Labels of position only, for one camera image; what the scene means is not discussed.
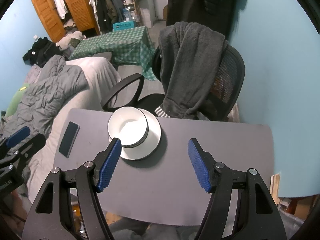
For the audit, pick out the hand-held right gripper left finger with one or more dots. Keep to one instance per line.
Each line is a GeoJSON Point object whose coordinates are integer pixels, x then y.
{"type": "Point", "coordinates": [110, 165]}

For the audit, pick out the grey quilted duvet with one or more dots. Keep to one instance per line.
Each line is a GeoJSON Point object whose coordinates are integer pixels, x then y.
{"type": "Point", "coordinates": [45, 97]}

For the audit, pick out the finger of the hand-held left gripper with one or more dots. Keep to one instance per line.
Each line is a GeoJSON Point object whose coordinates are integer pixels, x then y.
{"type": "Point", "coordinates": [17, 136]}
{"type": "Point", "coordinates": [33, 145]}

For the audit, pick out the hanging black coats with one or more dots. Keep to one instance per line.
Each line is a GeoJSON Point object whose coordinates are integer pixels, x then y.
{"type": "Point", "coordinates": [200, 2]}

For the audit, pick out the grey door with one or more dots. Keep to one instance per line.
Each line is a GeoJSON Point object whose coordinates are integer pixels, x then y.
{"type": "Point", "coordinates": [156, 2]}

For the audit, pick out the pile of black clothes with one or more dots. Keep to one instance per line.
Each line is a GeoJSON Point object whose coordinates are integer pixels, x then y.
{"type": "Point", "coordinates": [40, 51]}

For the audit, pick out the rack of dark clothes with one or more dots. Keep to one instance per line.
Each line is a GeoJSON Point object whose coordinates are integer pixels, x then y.
{"type": "Point", "coordinates": [107, 7]}

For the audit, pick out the wooden louvred wardrobe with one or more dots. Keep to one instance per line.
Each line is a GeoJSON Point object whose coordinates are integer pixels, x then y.
{"type": "Point", "coordinates": [75, 7]}

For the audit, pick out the cardboard box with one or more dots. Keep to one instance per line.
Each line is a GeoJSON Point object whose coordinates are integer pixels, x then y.
{"type": "Point", "coordinates": [297, 206]}

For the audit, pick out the wooden boards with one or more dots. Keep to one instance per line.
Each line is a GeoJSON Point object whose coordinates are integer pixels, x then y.
{"type": "Point", "coordinates": [275, 185]}

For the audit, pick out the white bowl with dark rim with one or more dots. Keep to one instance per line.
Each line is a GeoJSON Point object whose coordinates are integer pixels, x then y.
{"type": "Point", "coordinates": [147, 131]}
{"type": "Point", "coordinates": [125, 127]}

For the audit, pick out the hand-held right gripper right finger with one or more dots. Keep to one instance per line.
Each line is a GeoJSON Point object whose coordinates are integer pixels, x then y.
{"type": "Point", "coordinates": [200, 165]}

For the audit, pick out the white plate with dark rim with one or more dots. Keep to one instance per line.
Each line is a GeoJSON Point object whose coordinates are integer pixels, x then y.
{"type": "Point", "coordinates": [151, 146]}

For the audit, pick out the green pillow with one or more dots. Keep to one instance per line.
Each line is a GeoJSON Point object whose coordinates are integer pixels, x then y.
{"type": "Point", "coordinates": [15, 102]}

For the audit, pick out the person's grey trousers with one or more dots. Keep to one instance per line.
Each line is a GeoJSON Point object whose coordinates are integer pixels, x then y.
{"type": "Point", "coordinates": [150, 231]}

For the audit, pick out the black mesh office chair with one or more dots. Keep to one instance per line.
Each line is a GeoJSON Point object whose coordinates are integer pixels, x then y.
{"type": "Point", "coordinates": [230, 72]}

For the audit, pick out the light grey bed sheet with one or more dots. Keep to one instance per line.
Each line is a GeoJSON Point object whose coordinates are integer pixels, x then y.
{"type": "Point", "coordinates": [100, 72]}

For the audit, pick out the green checkered tablecloth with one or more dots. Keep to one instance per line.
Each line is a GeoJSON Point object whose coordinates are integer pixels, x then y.
{"type": "Point", "coordinates": [120, 47]}

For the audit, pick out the black smartphone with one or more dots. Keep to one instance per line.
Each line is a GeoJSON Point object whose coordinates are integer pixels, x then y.
{"type": "Point", "coordinates": [68, 140]}

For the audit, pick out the pile of beige clothes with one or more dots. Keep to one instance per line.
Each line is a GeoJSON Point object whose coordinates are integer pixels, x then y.
{"type": "Point", "coordinates": [70, 40]}

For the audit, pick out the teal plastic crate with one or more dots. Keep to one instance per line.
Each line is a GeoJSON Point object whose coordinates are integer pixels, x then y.
{"type": "Point", "coordinates": [124, 26]}

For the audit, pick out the white shelf unit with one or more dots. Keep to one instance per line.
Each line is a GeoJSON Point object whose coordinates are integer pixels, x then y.
{"type": "Point", "coordinates": [127, 0]}

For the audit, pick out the dark grey fleece robe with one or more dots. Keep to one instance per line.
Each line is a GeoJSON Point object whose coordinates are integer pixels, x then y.
{"type": "Point", "coordinates": [190, 62]}

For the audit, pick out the white hanging shirt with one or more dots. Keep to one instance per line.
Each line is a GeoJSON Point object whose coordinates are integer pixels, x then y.
{"type": "Point", "coordinates": [60, 3]}

